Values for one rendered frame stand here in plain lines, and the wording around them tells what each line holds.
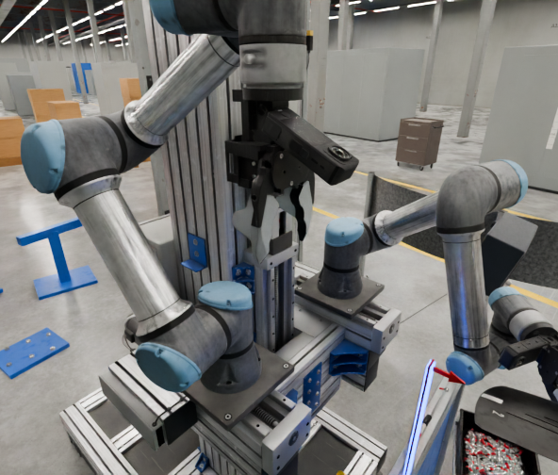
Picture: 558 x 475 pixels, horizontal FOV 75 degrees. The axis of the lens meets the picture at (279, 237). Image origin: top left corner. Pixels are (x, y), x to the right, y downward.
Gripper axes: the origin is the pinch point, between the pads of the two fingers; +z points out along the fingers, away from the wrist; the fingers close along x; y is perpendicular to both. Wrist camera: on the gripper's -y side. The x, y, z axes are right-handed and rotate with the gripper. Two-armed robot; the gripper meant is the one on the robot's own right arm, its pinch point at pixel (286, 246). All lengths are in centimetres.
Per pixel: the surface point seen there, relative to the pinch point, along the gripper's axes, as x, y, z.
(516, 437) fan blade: -17.9, -31.2, 29.3
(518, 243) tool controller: -86, -19, 25
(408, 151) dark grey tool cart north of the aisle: -659, 235, 116
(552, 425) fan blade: -25, -35, 30
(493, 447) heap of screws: -47, -29, 64
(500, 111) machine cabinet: -669, 100, 37
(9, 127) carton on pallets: -193, 857, 78
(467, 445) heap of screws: -43, -24, 64
